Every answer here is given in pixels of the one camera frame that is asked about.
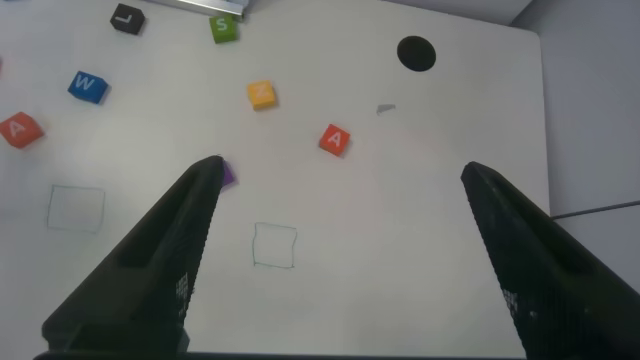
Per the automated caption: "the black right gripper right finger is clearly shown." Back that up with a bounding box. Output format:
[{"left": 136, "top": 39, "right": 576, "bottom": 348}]
[{"left": 460, "top": 160, "right": 640, "bottom": 360}]

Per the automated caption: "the black round table grommet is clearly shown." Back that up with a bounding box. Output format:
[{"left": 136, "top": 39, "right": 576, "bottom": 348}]
[{"left": 396, "top": 34, "right": 438, "bottom": 73}]

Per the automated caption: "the green letter S block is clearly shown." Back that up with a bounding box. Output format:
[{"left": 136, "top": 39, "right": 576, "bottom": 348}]
[{"left": 208, "top": 13, "right": 240, "bottom": 45}]

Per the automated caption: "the blue letter W block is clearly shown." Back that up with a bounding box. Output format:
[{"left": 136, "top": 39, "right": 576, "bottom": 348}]
[{"left": 67, "top": 70, "right": 110, "bottom": 106}]

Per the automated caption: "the purple letter I block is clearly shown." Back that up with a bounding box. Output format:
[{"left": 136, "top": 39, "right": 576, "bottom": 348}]
[{"left": 221, "top": 159, "right": 237, "bottom": 189}]

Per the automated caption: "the orange letter A block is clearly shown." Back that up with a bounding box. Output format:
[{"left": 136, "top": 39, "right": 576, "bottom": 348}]
[
  {"left": 318, "top": 123, "right": 352, "bottom": 159},
  {"left": 0, "top": 111, "right": 45, "bottom": 150}
]

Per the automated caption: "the yellow letter Z block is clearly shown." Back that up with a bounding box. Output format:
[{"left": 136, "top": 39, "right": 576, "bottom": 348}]
[{"left": 245, "top": 79, "right": 278, "bottom": 112}]

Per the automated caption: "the white BAAI sign board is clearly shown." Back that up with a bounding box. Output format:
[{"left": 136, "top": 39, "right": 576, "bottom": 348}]
[{"left": 144, "top": 0, "right": 250, "bottom": 22}]

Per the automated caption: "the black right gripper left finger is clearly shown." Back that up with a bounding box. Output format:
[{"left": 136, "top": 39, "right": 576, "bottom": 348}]
[{"left": 40, "top": 155, "right": 226, "bottom": 354}]

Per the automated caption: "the black letter L block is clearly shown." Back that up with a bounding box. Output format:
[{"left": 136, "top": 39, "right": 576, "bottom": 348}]
[{"left": 109, "top": 2, "right": 147, "bottom": 36}]

